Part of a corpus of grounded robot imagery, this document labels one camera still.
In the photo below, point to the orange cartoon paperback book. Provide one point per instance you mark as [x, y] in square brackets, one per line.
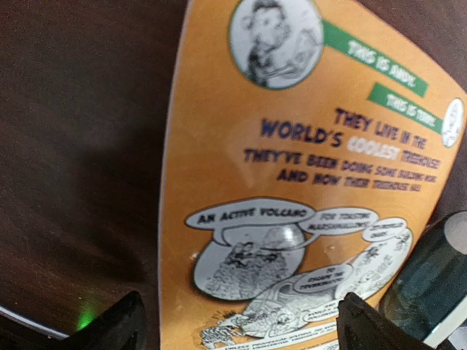
[307, 145]

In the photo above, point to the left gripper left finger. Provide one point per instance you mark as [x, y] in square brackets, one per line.
[122, 326]

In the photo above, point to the aluminium front rail frame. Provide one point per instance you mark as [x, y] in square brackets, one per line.
[29, 323]

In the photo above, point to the white black bowl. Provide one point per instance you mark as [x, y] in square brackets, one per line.
[427, 299]

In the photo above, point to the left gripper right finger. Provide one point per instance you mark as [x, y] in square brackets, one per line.
[359, 326]

